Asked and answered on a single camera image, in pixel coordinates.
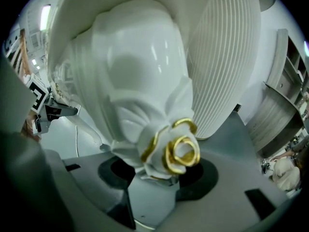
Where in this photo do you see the beige upholstered stool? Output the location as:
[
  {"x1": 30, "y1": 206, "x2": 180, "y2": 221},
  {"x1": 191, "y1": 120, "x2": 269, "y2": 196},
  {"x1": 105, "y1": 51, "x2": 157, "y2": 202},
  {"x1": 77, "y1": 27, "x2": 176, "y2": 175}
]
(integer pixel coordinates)
[{"x1": 47, "y1": 0, "x2": 213, "y2": 181}]

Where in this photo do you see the white ceiling tube light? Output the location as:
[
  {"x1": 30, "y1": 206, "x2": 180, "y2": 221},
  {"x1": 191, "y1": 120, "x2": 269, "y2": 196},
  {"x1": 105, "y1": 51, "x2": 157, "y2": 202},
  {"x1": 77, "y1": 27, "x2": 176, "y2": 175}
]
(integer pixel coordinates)
[{"x1": 39, "y1": 4, "x2": 52, "y2": 31}]

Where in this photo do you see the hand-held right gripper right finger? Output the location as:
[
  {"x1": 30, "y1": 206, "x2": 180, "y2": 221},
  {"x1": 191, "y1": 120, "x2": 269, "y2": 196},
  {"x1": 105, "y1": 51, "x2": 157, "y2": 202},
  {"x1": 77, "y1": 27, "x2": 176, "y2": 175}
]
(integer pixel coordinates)
[{"x1": 134, "y1": 110, "x2": 292, "y2": 232}]

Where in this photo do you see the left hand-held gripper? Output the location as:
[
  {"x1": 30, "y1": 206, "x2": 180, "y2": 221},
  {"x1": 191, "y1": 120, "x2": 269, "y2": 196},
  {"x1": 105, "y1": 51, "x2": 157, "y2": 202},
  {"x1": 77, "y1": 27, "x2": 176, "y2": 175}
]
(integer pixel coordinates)
[{"x1": 25, "y1": 74, "x2": 82, "y2": 137}]

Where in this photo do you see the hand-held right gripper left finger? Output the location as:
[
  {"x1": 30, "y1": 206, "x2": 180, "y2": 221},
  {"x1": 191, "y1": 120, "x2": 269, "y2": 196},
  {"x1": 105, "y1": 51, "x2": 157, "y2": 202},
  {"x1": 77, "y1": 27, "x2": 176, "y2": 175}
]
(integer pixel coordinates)
[{"x1": 40, "y1": 148, "x2": 137, "y2": 231}]

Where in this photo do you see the white curved table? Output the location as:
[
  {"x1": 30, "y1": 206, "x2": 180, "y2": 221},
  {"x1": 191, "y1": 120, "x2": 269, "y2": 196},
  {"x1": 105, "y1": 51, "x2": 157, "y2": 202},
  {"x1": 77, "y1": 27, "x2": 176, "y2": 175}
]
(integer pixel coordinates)
[{"x1": 187, "y1": 0, "x2": 276, "y2": 141}]

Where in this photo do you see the white floor cable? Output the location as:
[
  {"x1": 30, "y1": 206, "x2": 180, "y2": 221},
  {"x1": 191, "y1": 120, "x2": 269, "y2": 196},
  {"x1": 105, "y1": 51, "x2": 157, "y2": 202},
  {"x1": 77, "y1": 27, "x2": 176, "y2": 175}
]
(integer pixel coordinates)
[{"x1": 75, "y1": 124, "x2": 81, "y2": 158}]

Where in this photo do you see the grey shelf cabinet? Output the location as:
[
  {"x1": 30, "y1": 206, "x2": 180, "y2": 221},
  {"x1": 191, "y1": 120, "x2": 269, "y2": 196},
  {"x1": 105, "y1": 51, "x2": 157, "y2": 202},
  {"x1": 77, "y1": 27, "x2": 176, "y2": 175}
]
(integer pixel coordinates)
[{"x1": 246, "y1": 28, "x2": 309, "y2": 156}]

